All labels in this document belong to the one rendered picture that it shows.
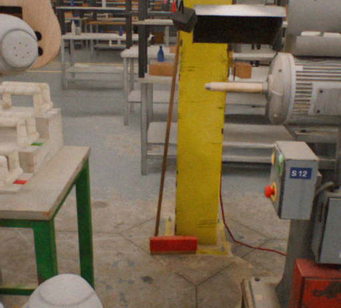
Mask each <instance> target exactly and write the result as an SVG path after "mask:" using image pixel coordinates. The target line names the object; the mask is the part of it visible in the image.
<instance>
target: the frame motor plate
mask: <svg viewBox="0 0 341 308"><path fill-rule="evenodd" d="M282 125H283V126H284V127H285V129H286V130H287V131H288V132H289V133H290V135H291V136H292V138H293V139H294V141H295V142H308V143H331V144H337V132H328V131H306V130H290V129H289V128H288V127H287V126H286V125H285V124H282Z"/></svg>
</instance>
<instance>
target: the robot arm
mask: <svg viewBox="0 0 341 308"><path fill-rule="evenodd" d="M37 57H38V51H37V37H36V35H35V33H34V32H33V30H32V28H30V26H28V24H27V23H26V22H25V21H24V20H23V19H22V18H21V16H19V17H14V16H11V15H4V14H0V77H3V76H5V75H9V76H15V75H19V74H23V73H25V72H27V71H28V70H29V69H30V68H31V67H32V66H33V65H34V64H35V62H36V60H37ZM20 308H103V306H102V303H101V301H100V299H99V298H98V297H97V296H96V294H95V292H94V291H93V288H92V287H91V286H90V285H89V284H88V283H87V282H86V281H85V280H84V279H83V278H82V277H79V276H77V275H71V274H65V275H58V276H55V277H52V278H50V279H48V280H46V281H45V282H43V283H42V284H41V285H40V286H38V287H37V288H36V290H35V291H34V292H33V293H32V295H31V296H30V298H29V301H28V302H27V303H26V304H24V306H22V307H20Z"/></svg>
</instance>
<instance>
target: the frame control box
mask: <svg viewBox="0 0 341 308"><path fill-rule="evenodd" d="M275 144H276V152H274V151H273V154H274V163H272V169H271V176H270V187H271V188H274V190H275V193H274V195H271V196H270V199H271V202H272V205H273V206H274V209H275V211H276V215H277V216H278V218H279V219H280V220H311V215H312V206H313V201H314V198H315V197H316V196H317V195H318V194H319V193H320V192H321V191H322V190H325V189H326V188H327V187H328V191H329V192H332V193H334V192H335V189H334V183H333V182H327V183H325V184H323V185H321V186H320V187H319V188H317V189H316V190H315V187H316V178H317V172H318V164H319V159H318V158H317V157H316V155H315V153H313V151H312V150H311V149H310V148H309V146H308V145H307V144H306V143H305V142H287V141H276V142H275ZM280 154H282V163H280V162H279V156H280ZM278 165H280V174H278V171H277V168H278Z"/></svg>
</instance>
